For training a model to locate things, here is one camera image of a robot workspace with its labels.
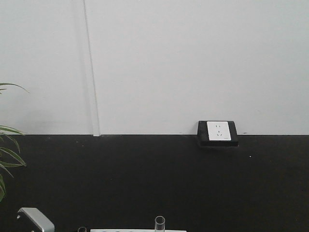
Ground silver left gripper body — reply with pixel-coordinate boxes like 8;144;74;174
16;207;55;232

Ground tall clear glass cylinder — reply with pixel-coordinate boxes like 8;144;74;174
154;216;165;232

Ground green potted plant leaves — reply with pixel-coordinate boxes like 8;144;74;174
0;82;29;202

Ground white test tube rack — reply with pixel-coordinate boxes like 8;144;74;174
90;229;187;232

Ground white wall power socket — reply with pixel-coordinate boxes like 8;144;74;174
197;121;239;147

